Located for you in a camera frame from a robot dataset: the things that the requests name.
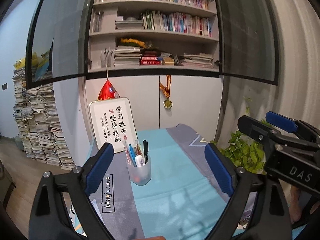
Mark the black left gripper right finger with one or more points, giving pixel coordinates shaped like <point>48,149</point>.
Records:
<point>270,217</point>

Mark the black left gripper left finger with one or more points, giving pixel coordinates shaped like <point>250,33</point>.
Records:
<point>49,218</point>

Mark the translucent plastic cup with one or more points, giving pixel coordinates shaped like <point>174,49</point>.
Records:
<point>140,175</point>

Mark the blue pen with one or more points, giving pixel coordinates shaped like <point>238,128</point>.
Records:
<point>132,155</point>

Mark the white purple correction tape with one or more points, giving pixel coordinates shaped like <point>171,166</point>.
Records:
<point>139,159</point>

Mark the pink patterned pen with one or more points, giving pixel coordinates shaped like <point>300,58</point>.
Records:
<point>127,152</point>

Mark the black marker pen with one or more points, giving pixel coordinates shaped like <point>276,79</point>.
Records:
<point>145,150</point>

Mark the red pen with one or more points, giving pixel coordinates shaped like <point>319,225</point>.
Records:
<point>138,150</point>

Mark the right hand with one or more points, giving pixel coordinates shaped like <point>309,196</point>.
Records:
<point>295,206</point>

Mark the green potted plant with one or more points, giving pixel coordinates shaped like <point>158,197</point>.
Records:
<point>245,152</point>

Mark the blue grey desk mat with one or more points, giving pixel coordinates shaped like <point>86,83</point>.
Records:
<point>182,200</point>

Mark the stack of papers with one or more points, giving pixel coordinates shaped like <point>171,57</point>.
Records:
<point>38,123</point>

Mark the glass cabinet door right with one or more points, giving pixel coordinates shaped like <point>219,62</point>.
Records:
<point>249,46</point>

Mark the glass cabinet door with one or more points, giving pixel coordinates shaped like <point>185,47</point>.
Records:
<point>249,46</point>
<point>57,43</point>

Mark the framed calligraphy sign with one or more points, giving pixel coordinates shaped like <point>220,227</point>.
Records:
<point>112,122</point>

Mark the gold medal with ribbon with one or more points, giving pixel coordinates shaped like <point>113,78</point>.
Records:
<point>165,89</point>

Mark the red hanging ornament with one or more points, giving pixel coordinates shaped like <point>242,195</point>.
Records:
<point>108,91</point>

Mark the glass cabinet door left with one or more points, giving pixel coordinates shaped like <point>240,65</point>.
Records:
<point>57,43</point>

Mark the grey bookshelf with books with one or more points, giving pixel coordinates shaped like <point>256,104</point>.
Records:
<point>172,35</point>

